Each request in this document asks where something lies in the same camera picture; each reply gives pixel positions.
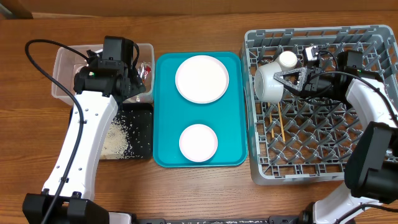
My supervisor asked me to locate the pile of rice grains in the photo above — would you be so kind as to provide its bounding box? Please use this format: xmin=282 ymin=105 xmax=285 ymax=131
xmin=99 ymin=111 xmax=150 ymax=160

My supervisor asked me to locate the red foil snack wrapper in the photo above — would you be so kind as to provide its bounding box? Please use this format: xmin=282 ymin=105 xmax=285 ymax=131
xmin=137 ymin=62 xmax=152 ymax=83

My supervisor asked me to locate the grey-rimmed white bowl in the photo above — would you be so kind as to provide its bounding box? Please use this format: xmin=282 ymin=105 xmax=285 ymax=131
xmin=254 ymin=62 xmax=284 ymax=103

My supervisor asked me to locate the wooden chopstick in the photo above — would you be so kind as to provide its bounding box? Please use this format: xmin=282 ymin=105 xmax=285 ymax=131
xmin=267 ymin=103 xmax=275 ymax=138
xmin=277 ymin=102 xmax=285 ymax=142

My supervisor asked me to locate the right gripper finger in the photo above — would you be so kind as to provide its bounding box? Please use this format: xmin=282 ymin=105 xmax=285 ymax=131
xmin=274 ymin=75 xmax=307 ymax=92
xmin=274 ymin=67 xmax=307 ymax=78

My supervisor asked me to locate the white paper cup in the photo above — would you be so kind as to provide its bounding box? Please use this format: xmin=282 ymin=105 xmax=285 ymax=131
xmin=276 ymin=50 xmax=298 ymax=72

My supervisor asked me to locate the teal serving tray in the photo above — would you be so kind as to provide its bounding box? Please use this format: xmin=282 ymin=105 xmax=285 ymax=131
xmin=153 ymin=52 xmax=248 ymax=168

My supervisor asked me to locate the large white plate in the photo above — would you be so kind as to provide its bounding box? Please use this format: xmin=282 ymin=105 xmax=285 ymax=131
xmin=175 ymin=55 xmax=229 ymax=104

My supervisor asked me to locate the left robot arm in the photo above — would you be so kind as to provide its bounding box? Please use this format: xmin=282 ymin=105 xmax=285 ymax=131
xmin=22 ymin=36 xmax=146 ymax=223

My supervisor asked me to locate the grey dishwasher rack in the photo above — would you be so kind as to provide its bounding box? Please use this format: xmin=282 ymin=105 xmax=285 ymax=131
xmin=240 ymin=25 xmax=397 ymax=185

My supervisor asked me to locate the small white plate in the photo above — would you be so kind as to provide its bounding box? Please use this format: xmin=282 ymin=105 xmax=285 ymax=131
xmin=178 ymin=124 xmax=218 ymax=162

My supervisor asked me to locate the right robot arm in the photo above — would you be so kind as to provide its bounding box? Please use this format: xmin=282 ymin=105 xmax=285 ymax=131
xmin=274 ymin=49 xmax=397 ymax=223

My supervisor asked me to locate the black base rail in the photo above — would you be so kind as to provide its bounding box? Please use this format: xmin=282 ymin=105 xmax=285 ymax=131
xmin=109 ymin=212 xmax=299 ymax=224

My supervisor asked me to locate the clear plastic waste bin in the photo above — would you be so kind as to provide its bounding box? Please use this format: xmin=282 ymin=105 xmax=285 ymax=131
xmin=52 ymin=44 xmax=155 ymax=103

